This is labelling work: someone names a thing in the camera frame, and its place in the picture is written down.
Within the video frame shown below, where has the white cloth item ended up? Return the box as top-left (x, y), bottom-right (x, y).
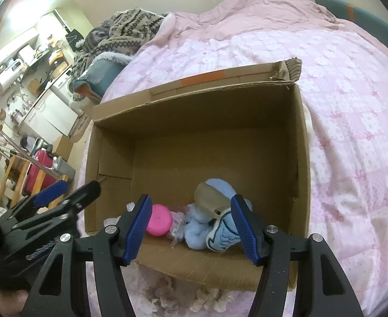
top-left (103, 202), bottom-right (135, 227)

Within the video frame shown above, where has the pink patterned bed duvet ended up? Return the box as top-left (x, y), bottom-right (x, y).
top-left (101, 0), bottom-right (388, 316)

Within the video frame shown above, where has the clear plastic packet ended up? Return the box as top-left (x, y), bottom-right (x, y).
top-left (167, 211), bottom-right (185, 248)

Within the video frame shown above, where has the beige lace scrunchie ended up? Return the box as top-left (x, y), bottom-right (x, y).
top-left (141, 276), bottom-right (179, 316)

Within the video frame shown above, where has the teal cushion with orange stripe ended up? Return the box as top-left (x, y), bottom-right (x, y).
top-left (314, 0), bottom-right (388, 48)

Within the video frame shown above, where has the tan translucent pouch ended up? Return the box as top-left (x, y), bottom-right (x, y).
top-left (194, 183), bottom-right (230, 219)

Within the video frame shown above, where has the grey blue pillow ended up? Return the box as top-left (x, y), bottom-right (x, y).
top-left (69, 52), bottom-right (134, 105)

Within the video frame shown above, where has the grey trash bin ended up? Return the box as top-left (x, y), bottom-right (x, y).
top-left (53, 156), bottom-right (76, 181)

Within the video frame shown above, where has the white water heater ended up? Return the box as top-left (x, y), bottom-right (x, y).
top-left (0, 58), bottom-right (26, 95)

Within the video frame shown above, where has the black hanging garment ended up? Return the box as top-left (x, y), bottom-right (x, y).
top-left (66, 29), bottom-right (84, 52)

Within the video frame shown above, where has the pink round soft toy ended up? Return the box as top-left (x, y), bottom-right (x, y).
top-left (147, 204), bottom-right (173, 236)

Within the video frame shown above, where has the patterned knit blanket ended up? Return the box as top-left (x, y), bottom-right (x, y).
top-left (70, 8), bottom-right (166, 102)

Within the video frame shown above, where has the red suitcase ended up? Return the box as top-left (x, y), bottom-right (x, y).
top-left (22, 149), bottom-right (56, 195)

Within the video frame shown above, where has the cream ruffled scrunchie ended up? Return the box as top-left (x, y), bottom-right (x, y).
top-left (189, 287), bottom-right (233, 313)

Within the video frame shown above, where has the brown cardboard box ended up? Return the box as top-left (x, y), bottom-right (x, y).
top-left (83, 57), bottom-right (312, 292)

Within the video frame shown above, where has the person's left hand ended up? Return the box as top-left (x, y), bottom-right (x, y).
top-left (0, 290), bottom-right (28, 317)

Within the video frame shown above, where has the white kitchen cabinet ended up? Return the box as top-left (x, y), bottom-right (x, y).
top-left (17, 89), bottom-right (78, 143)

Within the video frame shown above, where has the light blue plush toy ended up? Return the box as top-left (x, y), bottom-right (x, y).
top-left (185, 178), bottom-right (240, 253)

